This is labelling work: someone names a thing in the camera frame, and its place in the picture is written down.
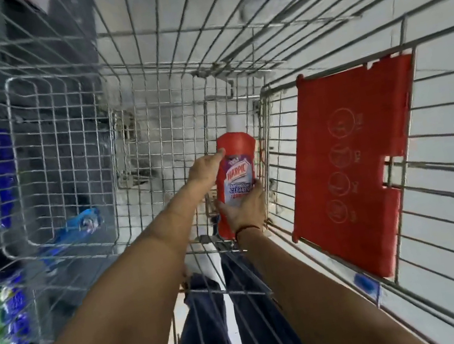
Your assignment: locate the person's right hand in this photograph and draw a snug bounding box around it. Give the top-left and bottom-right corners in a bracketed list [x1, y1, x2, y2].
[212, 178, 273, 241]

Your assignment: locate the silver wire shopping cart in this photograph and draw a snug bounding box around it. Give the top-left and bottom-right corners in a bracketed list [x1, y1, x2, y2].
[0, 0, 454, 344]

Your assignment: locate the person's leg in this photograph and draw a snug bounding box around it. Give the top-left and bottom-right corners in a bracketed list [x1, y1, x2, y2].
[153, 268, 236, 344]
[218, 240, 310, 344]

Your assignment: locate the red plastic cart seat flap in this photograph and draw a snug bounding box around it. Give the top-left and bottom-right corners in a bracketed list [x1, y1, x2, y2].
[265, 51, 449, 293]

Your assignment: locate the red cleaner bottle white cap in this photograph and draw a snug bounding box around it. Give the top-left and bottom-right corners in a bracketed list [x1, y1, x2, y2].
[200, 111, 272, 243]

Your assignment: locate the person's right leg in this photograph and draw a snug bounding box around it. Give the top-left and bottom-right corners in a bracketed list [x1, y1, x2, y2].
[218, 240, 310, 344]

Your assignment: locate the person's right forearm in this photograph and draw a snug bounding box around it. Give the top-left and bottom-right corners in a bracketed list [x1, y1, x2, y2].
[234, 202, 422, 344]

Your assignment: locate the person's left leg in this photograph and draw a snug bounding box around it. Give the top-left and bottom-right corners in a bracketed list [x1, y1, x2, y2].
[153, 268, 236, 344]

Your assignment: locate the red thread wrist bracelet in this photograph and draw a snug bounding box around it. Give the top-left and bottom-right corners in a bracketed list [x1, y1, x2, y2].
[233, 222, 264, 243]

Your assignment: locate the person's left forearm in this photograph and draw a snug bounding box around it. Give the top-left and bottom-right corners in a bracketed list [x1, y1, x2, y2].
[0, 174, 239, 344]

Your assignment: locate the blue cart tag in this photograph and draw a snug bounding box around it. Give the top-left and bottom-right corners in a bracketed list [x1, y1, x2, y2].
[352, 269, 384, 309]

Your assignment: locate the person's left hand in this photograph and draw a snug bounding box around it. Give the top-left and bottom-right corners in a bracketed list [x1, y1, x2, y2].
[182, 147, 232, 190]

